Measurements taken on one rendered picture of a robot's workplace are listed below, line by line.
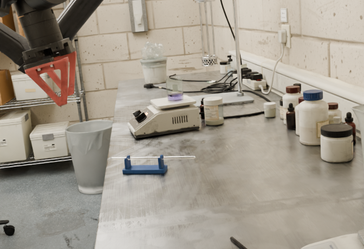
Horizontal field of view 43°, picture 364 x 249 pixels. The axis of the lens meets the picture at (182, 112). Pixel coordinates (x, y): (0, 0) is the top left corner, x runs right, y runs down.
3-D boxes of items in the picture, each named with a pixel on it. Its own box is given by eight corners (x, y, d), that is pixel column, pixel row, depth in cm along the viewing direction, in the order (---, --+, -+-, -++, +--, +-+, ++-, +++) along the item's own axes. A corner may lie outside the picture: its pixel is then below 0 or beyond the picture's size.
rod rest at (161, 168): (122, 174, 105) (120, 159, 104) (127, 169, 108) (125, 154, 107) (164, 174, 102) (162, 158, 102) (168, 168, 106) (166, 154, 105)
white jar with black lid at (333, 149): (332, 165, 98) (331, 133, 97) (314, 156, 105) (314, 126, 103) (359, 159, 100) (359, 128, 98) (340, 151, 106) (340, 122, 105)
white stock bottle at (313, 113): (297, 145, 114) (296, 94, 111) (301, 137, 120) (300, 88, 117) (327, 146, 111) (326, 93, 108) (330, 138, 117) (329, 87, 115)
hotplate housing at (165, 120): (135, 140, 132) (131, 113, 130) (128, 130, 145) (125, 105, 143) (208, 128, 138) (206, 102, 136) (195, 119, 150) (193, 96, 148)
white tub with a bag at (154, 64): (151, 80, 248) (147, 40, 243) (174, 80, 241) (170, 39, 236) (136, 85, 236) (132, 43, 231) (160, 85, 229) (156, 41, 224)
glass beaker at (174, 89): (164, 102, 140) (161, 76, 138) (180, 99, 142) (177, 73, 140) (171, 105, 134) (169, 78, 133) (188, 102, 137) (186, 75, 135)
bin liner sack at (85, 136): (70, 198, 290) (61, 135, 281) (76, 179, 323) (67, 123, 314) (123, 191, 293) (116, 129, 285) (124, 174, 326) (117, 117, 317)
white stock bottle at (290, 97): (305, 120, 137) (304, 84, 134) (304, 125, 131) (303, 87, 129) (284, 120, 139) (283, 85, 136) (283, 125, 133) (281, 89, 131)
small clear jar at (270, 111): (267, 115, 148) (267, 101, 147) (278, 116, 145) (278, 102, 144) (261, 117, 145) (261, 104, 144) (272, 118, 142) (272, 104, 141)
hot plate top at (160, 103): (157, 109, 133) (157, 106, 133) (149, 102, 144) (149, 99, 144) (197, 103, 136) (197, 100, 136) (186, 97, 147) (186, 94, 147)
